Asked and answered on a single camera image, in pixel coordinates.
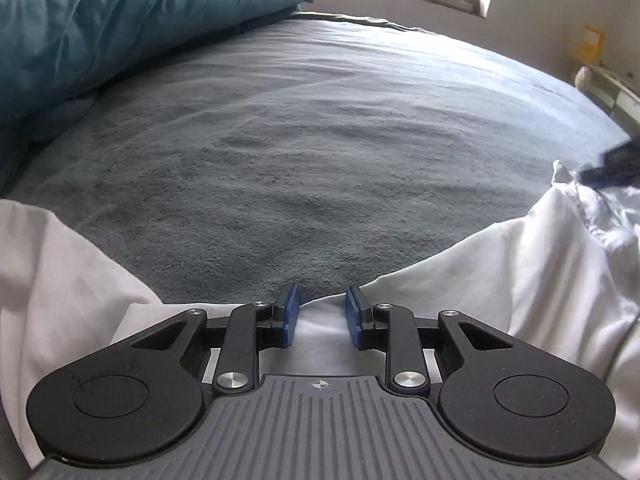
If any teal pillow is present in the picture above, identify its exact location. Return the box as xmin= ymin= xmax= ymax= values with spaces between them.
xmin=0 ymin=0 xmax=315 ymax=127

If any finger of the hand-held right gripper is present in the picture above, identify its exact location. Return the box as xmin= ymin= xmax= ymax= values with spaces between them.
xmin=579 ymin=137 xmax=640 ymax=192

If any yellow box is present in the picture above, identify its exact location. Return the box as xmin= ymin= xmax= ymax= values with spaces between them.
xmin=574 ymin=23 xmax=607 ymax=67

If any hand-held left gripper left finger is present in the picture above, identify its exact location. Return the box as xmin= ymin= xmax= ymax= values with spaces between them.
xmin=131 ymin=282 xmax=303 ymax=395

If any grey bed blanket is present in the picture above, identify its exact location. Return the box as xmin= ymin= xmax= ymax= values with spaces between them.
xmin=0 ymin=10 xmax=632 ymax=307

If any white rack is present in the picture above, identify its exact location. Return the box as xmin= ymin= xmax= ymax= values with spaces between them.
xmin=574 ymin=64 xmax=640 ymax=132

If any white shirt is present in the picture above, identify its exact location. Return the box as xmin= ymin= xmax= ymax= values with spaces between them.
xmin=0 ymin=160 xmax=640 ymax=480

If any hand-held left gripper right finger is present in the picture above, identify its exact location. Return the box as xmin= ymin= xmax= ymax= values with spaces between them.
xmin=345 ymin=284 xmax=513 ymax=395

